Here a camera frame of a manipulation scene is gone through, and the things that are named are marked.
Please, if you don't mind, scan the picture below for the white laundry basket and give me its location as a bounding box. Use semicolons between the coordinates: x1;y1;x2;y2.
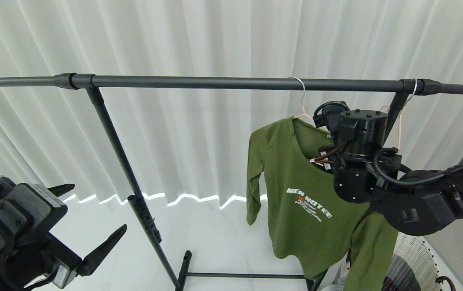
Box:
381;232;457;291

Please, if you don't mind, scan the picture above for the black clothes rack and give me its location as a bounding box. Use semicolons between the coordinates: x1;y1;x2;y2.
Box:
0;73;463;291

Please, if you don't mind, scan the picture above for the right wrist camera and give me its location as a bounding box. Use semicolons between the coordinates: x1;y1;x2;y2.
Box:
323;106;351;131

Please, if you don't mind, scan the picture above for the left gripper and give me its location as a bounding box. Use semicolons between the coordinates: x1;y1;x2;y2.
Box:
0;184;128;291

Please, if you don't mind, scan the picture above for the green long-sleeved shirt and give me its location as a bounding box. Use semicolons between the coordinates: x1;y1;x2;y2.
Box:
246;117;399;291

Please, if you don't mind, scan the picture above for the pink clothes hanger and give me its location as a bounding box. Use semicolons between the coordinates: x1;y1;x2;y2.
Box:
380;103;405;151
289;77;325;128

